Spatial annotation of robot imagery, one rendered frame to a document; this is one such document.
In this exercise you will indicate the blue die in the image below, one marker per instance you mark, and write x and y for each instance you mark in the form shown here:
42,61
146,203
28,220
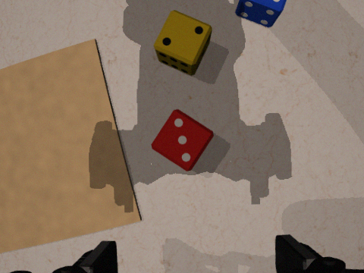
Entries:
264,12

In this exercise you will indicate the red die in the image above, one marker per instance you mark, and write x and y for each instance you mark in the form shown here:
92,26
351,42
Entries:
182,140

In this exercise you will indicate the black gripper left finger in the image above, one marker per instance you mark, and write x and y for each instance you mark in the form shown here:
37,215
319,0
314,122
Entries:
102,259

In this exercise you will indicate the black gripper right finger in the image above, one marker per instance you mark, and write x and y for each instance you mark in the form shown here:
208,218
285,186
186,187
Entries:
292,255

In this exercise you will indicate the yellow die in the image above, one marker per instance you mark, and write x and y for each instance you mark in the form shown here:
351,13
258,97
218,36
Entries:
182,42

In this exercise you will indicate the tan flat mat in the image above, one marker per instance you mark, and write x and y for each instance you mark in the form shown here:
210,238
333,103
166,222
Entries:
63,172

